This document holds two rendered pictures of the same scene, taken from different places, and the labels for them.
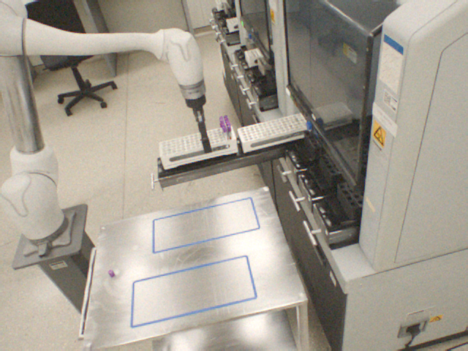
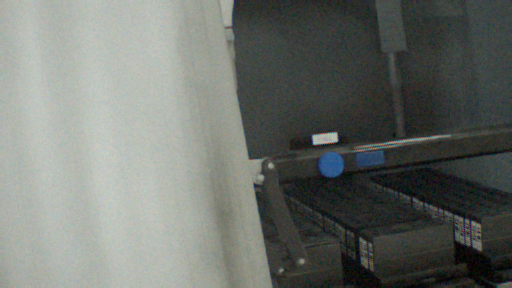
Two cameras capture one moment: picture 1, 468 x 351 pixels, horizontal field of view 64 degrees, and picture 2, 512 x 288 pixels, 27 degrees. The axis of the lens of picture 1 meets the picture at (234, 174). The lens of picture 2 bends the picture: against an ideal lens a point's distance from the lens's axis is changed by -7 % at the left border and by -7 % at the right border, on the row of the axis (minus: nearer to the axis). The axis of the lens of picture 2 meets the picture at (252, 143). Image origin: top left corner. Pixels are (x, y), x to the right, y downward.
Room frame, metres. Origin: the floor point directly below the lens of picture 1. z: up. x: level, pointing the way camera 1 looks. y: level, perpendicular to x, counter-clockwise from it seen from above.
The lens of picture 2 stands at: (1.24, 1.02, 1.14)
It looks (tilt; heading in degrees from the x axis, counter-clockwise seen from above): 5 degrees down; 264
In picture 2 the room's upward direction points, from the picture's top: 6 degrees counter-clockwise
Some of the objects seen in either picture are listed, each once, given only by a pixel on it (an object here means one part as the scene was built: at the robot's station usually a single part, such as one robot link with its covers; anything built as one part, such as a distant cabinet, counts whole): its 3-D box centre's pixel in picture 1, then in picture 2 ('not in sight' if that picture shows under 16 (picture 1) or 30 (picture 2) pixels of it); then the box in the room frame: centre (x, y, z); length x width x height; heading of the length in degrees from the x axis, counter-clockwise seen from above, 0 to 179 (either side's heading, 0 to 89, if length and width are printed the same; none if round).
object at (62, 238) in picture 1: (47, 232); not in sight; (1.03, 0.75, 0.73); 0.22 x 0.18 x 0.06; 4
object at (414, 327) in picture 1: (414, 330); not in sight; (0.58, -0.54, 0.29); 0.11 x 0.03 x 0.10; 94
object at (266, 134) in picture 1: (276, 132); not in sight; (1.22, -0.20, 0.83); 0.30 x 0.10 x 0.06; 94
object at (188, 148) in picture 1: (198, 147); not in sight; (1.19, 0.12, 0.86); 0.30 x 0.10 x 0.06; 94
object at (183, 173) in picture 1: (235, 153); not in sight; (1.20, -0.02, 0.78); 0.73 x 0.14 x 0.09; 94
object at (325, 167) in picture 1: (327, 171); (412, 252); (0.92, -0.32, 0.85); 0.12 x 0.02 x 0.06; 3
